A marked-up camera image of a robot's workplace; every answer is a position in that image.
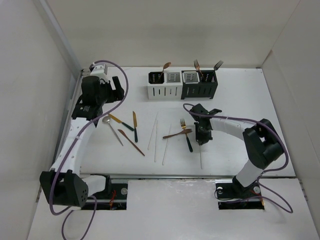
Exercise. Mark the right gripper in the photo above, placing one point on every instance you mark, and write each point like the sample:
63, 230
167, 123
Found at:
200, 139

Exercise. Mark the aluminium rail front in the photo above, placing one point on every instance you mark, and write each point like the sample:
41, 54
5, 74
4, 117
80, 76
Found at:
156, 176

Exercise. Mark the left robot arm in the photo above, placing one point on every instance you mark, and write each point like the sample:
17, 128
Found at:
62, 184

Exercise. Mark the gold knife green handle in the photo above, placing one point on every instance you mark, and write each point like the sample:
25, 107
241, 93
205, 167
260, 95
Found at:
121, 122
135, 124

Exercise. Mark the black insert bin left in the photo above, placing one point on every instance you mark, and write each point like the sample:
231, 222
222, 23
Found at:
156, 77

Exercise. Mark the black metal fork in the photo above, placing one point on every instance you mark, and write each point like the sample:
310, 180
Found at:
217, 66

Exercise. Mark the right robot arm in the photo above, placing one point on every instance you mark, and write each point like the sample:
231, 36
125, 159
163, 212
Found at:
263, 146

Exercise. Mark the black slotted insert bin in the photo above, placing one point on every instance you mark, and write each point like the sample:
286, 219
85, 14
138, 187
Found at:
208, 76

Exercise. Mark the white utensil holder frame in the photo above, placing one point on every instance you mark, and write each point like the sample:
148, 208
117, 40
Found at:
165, 91

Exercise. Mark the rose gold metal fork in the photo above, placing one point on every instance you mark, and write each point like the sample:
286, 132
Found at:
198, 68

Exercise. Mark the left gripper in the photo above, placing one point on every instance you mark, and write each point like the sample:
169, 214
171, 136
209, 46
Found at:
116, 95

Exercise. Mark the silver metal spoon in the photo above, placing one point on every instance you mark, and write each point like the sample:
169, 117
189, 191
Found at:
107, 120

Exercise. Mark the brown wooden fork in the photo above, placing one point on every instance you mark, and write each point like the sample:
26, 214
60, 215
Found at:
183, 132

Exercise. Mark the gold fork green handle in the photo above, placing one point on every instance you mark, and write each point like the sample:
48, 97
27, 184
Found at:
184, 127

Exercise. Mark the black utensil holder frame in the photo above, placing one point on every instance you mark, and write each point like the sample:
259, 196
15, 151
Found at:
199, 90

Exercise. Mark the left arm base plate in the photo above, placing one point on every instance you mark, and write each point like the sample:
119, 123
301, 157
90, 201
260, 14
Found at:
114, 199

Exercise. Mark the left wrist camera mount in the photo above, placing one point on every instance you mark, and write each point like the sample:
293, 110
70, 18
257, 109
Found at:
100, 69

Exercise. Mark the white chopstick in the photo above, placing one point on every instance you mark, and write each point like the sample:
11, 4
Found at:
200, 157
155, 146
166, 147
152, 131

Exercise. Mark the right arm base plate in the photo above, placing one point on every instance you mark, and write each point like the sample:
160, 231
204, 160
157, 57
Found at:
230, 197

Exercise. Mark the white slotted insert bin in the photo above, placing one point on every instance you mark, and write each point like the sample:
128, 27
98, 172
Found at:
190, 77

